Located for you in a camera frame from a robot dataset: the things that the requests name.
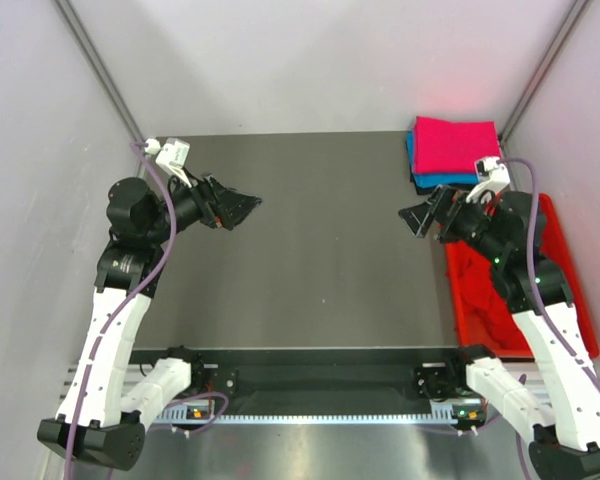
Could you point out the red t shirts pile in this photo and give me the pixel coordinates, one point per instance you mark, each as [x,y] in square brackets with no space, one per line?
[481,315]

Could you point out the left aluminium frame post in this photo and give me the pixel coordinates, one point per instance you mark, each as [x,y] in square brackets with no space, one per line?
[78,31]

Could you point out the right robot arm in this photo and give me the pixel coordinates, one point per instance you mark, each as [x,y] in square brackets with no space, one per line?
[562,436]

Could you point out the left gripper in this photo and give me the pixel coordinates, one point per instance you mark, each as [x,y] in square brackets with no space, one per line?
[210,198]

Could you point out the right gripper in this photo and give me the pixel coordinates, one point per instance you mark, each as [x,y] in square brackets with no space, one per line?
[448,206]

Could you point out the right aluminium frame post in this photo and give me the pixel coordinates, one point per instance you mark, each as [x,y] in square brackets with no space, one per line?
[575,13]

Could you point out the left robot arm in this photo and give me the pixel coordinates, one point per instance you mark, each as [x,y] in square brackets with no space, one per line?
[98,423]

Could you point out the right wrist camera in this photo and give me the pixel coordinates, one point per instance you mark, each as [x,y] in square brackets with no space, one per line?
[493,176]

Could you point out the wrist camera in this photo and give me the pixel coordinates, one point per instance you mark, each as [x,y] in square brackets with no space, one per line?
[170,156]
[493,176]

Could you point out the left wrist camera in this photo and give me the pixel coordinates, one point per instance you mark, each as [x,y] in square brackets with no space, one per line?
[170,156]

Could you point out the folded blue t shirt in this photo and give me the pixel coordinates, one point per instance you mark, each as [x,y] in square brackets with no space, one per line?
[466,179]

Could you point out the pink t shirt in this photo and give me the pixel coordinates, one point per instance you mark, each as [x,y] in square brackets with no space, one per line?
[452,147]

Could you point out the aluminium front rail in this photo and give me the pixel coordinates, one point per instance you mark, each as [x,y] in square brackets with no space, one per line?
[534,382]

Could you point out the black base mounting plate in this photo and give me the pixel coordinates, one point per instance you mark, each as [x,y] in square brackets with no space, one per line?
[316,381]

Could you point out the aluminium frame post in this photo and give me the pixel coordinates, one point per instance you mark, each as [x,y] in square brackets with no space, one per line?
[78,31]
[575,13]

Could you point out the grey slotted cable duct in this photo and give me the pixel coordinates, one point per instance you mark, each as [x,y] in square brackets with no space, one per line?
[199,413]

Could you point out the red plastic bin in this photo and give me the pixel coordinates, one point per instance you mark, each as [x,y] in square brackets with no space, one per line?
[554,245]

